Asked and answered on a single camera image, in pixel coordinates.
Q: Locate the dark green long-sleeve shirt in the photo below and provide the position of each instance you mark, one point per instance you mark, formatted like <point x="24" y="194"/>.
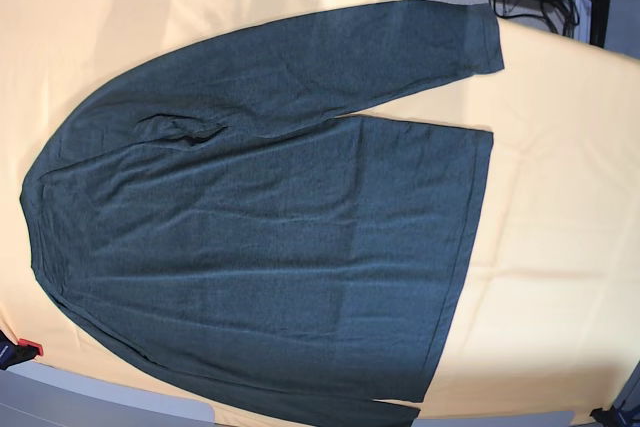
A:
<point x="226" y="217"/>

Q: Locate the black clamp right corner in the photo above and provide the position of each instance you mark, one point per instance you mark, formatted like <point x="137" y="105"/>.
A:
<point x="615" y="417"/>

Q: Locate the red and black clamp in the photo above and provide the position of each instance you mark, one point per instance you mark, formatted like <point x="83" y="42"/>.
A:
<point x="12" y="354"/>

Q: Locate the yellow table cloth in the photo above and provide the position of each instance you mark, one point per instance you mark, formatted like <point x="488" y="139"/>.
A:
<point x="548" y="319"/>

